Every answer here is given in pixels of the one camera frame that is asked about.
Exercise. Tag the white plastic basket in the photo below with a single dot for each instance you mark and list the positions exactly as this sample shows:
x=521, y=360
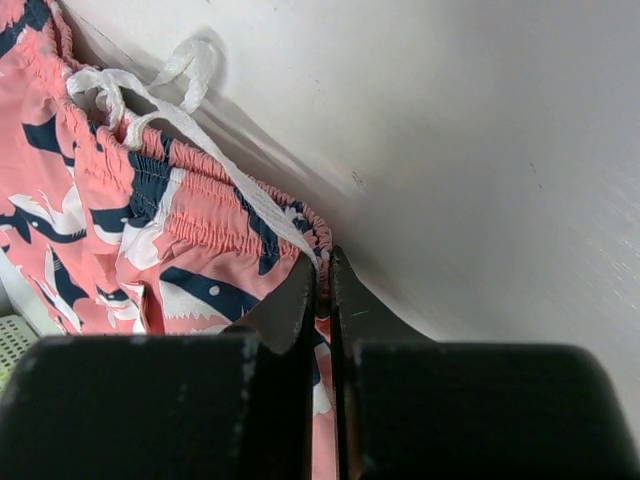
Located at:
x=16, y=337

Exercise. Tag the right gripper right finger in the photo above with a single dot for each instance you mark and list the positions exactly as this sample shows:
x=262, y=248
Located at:
x=410, y=407

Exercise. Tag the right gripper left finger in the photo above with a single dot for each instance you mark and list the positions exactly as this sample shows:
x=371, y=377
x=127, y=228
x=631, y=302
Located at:
x=236, y=405

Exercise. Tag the pink shark print shorts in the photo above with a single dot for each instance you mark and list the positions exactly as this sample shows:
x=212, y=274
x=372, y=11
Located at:
x=126, y=224

